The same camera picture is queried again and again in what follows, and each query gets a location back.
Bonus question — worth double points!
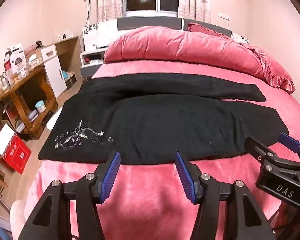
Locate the white cardboard sheet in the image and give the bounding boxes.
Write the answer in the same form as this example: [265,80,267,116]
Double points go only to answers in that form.
[0,124,16,155]

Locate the pink velvet duvet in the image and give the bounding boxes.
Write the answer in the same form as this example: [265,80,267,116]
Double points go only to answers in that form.
[104,26,296,94]

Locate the patterned white curtain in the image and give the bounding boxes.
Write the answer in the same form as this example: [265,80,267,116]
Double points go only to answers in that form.
[178,0,212,23]
[97,0,127,22]

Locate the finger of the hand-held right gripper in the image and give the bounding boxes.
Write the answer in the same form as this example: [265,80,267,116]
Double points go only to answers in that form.
[244,136,280,165]
[279,132,300,167]

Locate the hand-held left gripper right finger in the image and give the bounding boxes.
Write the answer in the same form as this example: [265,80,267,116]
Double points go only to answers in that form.
[174,151,275,240]

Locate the black pants with silver embroidery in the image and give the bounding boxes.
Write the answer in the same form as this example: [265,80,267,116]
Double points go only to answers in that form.
[38,74,290,166]

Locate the white flat board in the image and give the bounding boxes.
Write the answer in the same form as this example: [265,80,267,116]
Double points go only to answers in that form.
[46,107,63,130]

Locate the white printed appliance box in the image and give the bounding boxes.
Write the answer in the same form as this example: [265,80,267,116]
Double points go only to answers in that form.
[4,43,28,77]

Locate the grey bed headboard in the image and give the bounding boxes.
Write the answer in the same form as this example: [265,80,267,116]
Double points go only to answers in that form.
[117,16,232,38]

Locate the brown wooden table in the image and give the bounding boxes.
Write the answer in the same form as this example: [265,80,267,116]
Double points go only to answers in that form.
[0,64,59,139]

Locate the grey and white nightstand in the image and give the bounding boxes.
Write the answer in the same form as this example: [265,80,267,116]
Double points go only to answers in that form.
[80,50,108,80]

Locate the teal lidded jar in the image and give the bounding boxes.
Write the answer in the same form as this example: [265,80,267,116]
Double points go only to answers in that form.
[35,101,47,114]

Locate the dark red ruffled pillow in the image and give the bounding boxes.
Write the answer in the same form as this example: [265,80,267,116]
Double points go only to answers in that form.
[187,23,233,39]

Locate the pink bed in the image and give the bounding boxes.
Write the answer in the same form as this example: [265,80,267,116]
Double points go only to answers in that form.
[24,60,300,240]

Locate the pale pink fluffy cushion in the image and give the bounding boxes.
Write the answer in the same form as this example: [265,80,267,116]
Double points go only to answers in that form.
[10,200,28,240]

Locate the red cardboard box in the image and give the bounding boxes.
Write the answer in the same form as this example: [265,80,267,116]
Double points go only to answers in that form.
[2,132,32,175]

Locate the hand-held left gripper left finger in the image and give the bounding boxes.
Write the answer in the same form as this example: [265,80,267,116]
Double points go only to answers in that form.
[17,151,122,240]

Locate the wooden desk with white cabinet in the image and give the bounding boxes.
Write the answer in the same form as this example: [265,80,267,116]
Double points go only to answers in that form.
[41,36,84,98]

